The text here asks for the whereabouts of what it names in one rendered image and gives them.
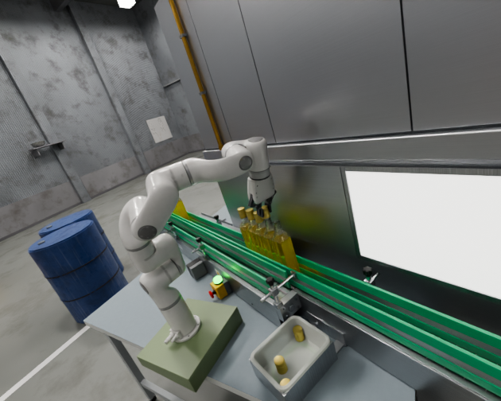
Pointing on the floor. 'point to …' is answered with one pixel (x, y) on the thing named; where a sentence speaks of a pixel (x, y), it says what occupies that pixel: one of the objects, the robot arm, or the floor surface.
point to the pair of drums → (79, 262)
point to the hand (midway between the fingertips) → (264, 209)
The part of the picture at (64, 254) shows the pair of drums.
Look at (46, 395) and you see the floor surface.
